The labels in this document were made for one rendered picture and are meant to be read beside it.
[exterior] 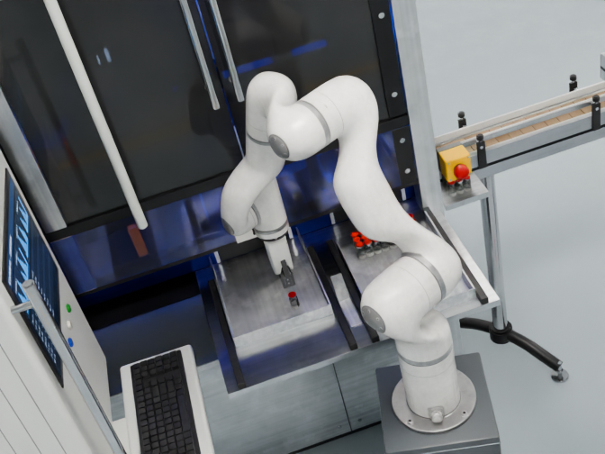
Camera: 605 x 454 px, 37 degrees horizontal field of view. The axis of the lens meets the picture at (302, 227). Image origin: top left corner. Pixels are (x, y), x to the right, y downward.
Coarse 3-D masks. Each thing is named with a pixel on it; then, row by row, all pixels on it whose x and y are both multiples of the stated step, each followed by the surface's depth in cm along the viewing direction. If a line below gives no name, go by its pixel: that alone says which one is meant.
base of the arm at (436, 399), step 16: (416, 368) 191; (432, 368) 190; (448, 368) 193; (400, 384) 210; (416, 384) 194; (432, 384) 193; (448, 384) 195; (464, 384) 206; (400, 400) 206; (416, 400) 198; (432, 400) 196; (448, 400) 198; (464, 400) 202; (400, 416) 203; (416, 416) 202; (432, 416) 197; (448, 416) 200; (464, 416) 199; (432, 432) 198
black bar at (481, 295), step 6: (426, 210) 251; (432, 216) 248; (438, 222) 246; (438, 228) 244; (444, 234) 242; (456, 252) 235; (462, 258) 233; (462, 264) 231; (468, 270) 229; (468, 276) 228; (474, 282) 226; (480, 288) 224; (480, 294) 222; (480, 300) 222; (486, 300) 221
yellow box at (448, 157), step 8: (456, 144) 249; (440, 152) 248; (448, 152) 247; (456, 152) 246; (464, 152) 245; (440, 160) 248; (448, 160) 244; (456, 160) 245; (464, 160) 245; (440, 168) 252; (448, 168) 245; (448, 176) 247
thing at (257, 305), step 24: (288, 240) 256; (216, 264) 254; (240, 264) 252; (264, 264) 250; (312, 264) 241; (240, 288) 244; (264, 288) 243; (288, 288) 241; (312, 288) 239; (240, 312) 237; (264, 312) 236; (288, 312) 234; (312, 312) 228; (240, 336) 226; (264, 336) 228
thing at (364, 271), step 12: (432, 228) 245; (444, 240) 238; (348, 252) 247; (384, 252) 244; (396, 252) 243; (348, 264) 243; (360, 264) 242; (372, 264) 241; (384, 264) 240; (360, 276) 239; (372, 276) 238; (360, 288) 235; (456, 288) 228; (468, 288) 227; (444, 300) 222; (456, 300) 223; (468, 300) 224
